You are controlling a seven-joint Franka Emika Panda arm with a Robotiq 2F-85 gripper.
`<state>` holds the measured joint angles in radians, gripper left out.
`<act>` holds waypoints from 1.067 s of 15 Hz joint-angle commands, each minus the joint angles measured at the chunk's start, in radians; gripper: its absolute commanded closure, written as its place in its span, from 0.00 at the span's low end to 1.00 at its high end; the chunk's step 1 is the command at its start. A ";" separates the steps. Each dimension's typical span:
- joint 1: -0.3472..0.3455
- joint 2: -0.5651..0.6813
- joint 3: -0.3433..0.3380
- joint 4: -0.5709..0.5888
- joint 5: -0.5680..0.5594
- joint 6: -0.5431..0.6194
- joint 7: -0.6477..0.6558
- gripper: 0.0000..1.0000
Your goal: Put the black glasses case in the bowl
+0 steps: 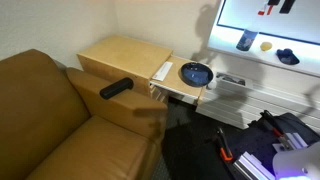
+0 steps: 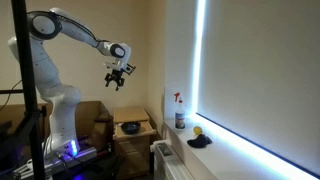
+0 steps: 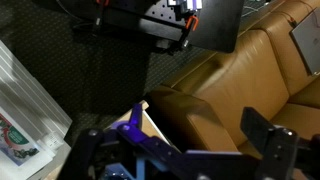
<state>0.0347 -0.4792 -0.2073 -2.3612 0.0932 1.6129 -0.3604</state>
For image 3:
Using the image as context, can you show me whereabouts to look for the black red bar clamp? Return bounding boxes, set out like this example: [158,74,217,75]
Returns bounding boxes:
[93,0,111,33]

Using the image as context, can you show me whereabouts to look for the tan leather sofa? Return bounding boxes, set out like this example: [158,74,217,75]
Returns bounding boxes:
[145,0,320,180]

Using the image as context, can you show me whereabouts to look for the colourful printed pamphlet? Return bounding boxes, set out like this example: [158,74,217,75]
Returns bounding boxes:
[0,106,56,180]

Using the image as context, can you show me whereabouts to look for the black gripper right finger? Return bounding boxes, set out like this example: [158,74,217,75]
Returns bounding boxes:
[239,106,320,180]

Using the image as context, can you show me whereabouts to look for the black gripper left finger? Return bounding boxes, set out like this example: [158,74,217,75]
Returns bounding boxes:
[59,103,188,180]

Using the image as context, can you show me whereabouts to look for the orange bar clamp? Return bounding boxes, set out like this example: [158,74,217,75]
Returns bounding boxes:
[171,14,200,56]

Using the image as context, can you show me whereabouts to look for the white wall heater unit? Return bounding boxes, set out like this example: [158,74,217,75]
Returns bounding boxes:
[0,39,74,180]

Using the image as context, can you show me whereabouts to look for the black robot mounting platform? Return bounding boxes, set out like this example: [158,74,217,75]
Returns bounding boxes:
[33,0,246,54]

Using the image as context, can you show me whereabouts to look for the grey laptop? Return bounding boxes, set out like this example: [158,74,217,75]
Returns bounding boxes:
[289,7,320,77]

